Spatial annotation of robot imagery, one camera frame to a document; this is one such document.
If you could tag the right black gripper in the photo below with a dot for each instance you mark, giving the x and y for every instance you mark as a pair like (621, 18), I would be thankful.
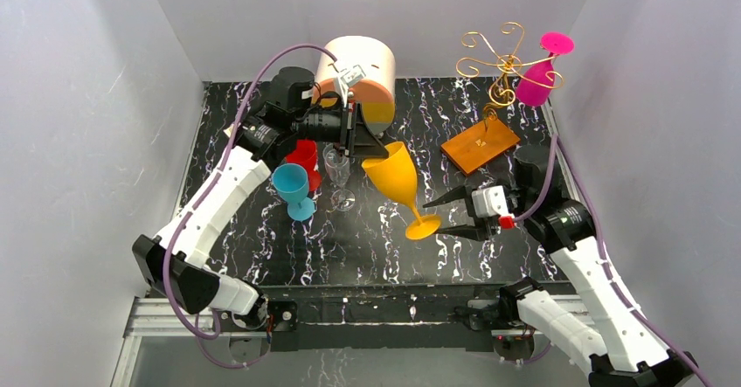
(471, 211)

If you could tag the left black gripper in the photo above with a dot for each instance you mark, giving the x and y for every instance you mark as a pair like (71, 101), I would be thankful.
(351, 133)

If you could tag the clear wine glass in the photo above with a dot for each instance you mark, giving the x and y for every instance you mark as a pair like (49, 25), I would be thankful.
(337, 165)

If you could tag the yellow wine glass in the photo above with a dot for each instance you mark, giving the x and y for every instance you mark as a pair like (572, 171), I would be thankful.
(396, 177)

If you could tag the red wine glass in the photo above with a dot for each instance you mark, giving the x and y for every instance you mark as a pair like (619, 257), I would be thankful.
(306, 155)

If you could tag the blue wine glass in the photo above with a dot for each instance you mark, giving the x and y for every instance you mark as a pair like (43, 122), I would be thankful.
(290, 180)

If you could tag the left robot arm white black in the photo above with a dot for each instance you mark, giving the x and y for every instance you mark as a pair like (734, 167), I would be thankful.
(173, 261)

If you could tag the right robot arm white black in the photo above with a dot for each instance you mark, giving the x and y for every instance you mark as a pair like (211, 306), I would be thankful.
(618, 347)

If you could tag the wooden rack base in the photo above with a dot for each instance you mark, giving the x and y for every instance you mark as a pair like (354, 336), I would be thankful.
(478, 145)

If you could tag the magenta wine glass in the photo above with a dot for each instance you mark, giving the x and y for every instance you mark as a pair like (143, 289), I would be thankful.
(541, 78)

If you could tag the round pastel drawer cabinet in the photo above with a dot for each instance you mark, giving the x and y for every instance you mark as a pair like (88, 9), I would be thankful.
(376, 91)

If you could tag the white red small box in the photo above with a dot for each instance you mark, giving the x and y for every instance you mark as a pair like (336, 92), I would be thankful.
(230, 131)

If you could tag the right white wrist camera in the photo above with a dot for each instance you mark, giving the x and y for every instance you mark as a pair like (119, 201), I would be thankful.
(491, 209)

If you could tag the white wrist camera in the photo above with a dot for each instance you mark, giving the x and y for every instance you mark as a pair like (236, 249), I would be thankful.
(346, 77)
(491, 209)

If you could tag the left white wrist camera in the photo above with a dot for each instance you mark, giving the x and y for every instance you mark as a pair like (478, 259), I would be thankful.
(346, 77)

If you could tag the gold wire glass rack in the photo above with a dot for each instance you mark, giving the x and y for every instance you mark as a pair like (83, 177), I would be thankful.
(501, 92)

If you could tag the black front mounting rail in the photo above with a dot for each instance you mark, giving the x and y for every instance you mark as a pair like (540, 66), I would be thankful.
(376, 315)

